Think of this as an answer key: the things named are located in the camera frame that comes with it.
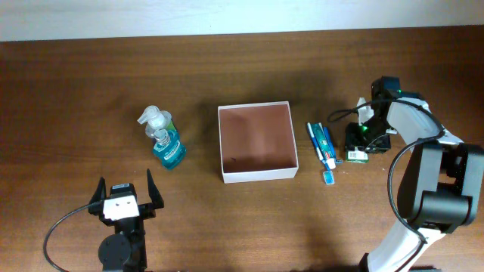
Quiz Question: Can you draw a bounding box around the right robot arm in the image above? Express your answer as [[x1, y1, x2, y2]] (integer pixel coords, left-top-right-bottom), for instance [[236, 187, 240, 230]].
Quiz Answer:
[[345, 76, 483, 271]]

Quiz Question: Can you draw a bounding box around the left black cable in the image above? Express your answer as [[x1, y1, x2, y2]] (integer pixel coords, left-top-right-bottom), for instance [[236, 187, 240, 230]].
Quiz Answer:
[[42, 202, 104, 272]]

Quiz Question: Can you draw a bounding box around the right black cable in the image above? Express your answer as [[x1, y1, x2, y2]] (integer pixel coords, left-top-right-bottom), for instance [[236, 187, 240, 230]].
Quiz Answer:
[[327, 97, 447, 243]]

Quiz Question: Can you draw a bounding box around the green Dettol soap bar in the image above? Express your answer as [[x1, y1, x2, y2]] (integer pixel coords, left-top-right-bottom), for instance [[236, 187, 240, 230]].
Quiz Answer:
[[346, 149, 369, 163]]

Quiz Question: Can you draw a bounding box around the blue white toothbrush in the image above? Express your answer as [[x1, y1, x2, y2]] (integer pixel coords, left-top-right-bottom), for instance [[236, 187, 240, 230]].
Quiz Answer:
[[306, 122, 335, 185]]

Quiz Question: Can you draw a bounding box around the clear pump soap bottle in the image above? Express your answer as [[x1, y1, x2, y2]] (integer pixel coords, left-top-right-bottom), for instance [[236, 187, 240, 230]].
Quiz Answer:
[[137, 105, 177, 138]]

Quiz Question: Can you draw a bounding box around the toothpaste tube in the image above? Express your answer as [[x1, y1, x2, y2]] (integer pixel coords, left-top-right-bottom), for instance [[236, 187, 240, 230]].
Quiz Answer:
[[310, 123, 336, 170]]

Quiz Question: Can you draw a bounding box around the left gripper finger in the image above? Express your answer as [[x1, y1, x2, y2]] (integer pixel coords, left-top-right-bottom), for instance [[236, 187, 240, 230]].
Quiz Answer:
[[147, 168, 164, 209], [88, 177, 107, 215]]

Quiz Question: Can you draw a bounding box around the black cable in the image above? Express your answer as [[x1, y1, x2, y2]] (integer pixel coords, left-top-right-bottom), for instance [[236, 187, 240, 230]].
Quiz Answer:
[[42, 202, 104, 272], [327, 97, 447, 243]]

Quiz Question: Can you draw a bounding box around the blue disposable razor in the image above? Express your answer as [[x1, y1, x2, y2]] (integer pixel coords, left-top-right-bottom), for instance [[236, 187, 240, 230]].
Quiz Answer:
[[323, 126, 343, 165]]

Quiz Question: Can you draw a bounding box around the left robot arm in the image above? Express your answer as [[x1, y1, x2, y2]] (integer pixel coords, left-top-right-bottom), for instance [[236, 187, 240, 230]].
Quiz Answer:
[[88, 171, 164, 272]]

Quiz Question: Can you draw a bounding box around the blue mouthwash bottle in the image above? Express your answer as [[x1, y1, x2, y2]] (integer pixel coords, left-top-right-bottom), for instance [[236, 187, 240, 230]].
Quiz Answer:
[[153, 129, 187, 170]]

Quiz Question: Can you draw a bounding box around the white cardboard box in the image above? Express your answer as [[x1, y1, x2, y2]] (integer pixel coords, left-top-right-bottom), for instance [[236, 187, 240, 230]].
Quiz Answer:
[[218, 101, 299, 184]]

